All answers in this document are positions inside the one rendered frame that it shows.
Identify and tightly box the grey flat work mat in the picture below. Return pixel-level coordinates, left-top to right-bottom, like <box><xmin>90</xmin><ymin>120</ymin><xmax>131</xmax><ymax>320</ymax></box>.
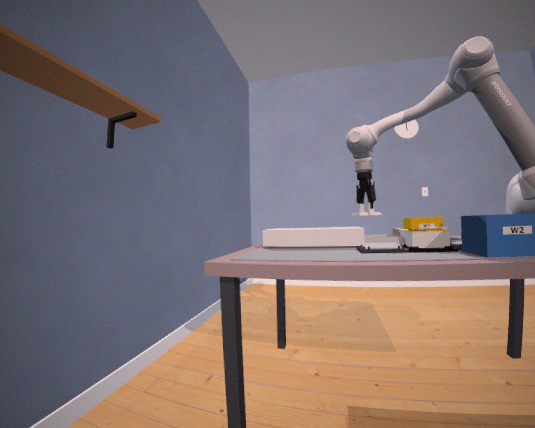
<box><xmin>230</xmin><ymin>247</ymin><xmax>535</xmax><ymax>262</ymax></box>

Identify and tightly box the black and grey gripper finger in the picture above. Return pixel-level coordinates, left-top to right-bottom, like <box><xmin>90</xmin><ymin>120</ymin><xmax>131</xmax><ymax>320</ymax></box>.
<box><xmin>362</xmin><ymin>181</ymin><xmax>376</xmax><ymax>215</ymax></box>
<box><xmin>356</xmin><ymin>184</ymin><xmax>366</xmax><ymax>213</ymax></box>

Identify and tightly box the blue open-top bin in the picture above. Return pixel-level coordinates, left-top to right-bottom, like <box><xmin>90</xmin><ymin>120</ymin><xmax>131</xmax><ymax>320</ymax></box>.
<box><xmin>461</xmin><ymin>213</ymin><xmax>535</xmax><ymax>257</ymax></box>

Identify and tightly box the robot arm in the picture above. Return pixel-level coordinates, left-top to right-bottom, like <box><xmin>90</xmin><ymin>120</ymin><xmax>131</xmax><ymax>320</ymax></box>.
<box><xmin>346</xmin><ymin>37</ymin><xmax>535</xmax><ymax>214</ymax></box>

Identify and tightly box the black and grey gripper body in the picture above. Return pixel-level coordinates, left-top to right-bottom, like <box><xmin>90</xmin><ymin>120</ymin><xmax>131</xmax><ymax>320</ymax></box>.
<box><xmin>357</xmin><ymin>171</ymin><xmax>372</xmax><ymax>188</ymax></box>

